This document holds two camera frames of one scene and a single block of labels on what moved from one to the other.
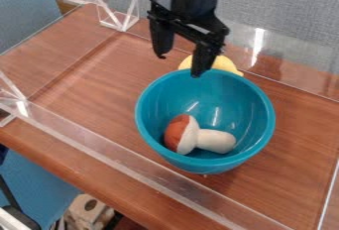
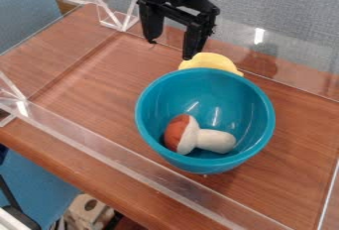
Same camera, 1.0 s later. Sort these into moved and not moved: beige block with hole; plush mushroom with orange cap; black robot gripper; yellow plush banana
Moved: black robot gripper
Not moved: beige block with hole; plush mushroom with orange cap; yellow plush banana
